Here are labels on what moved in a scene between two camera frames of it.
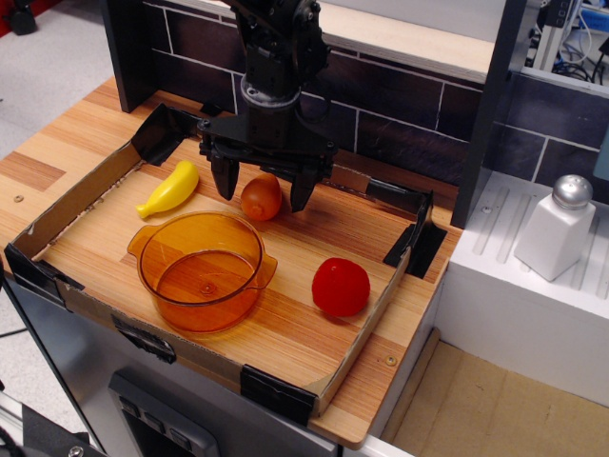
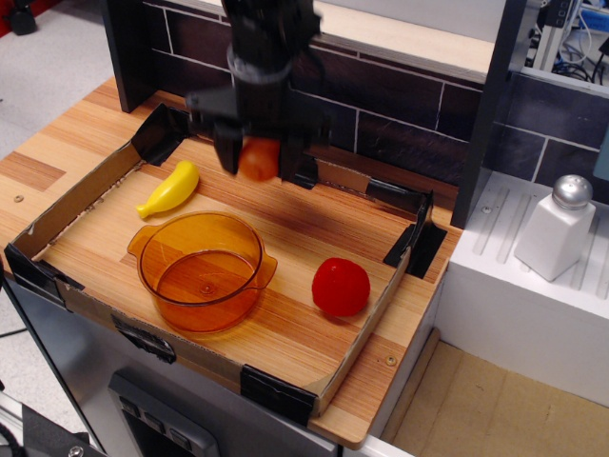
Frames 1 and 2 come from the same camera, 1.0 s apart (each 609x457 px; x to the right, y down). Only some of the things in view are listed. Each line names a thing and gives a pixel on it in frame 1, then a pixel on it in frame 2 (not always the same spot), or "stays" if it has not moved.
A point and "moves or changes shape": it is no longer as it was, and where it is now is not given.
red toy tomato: x=341 y=287 stays
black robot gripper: x=270 y=134 → x=262 y=103
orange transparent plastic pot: x=203 y=269 stays
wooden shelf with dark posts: x=418 y=89 stays
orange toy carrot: x=262 y=196 moves or changes shape
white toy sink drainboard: x=491 y=303 stays
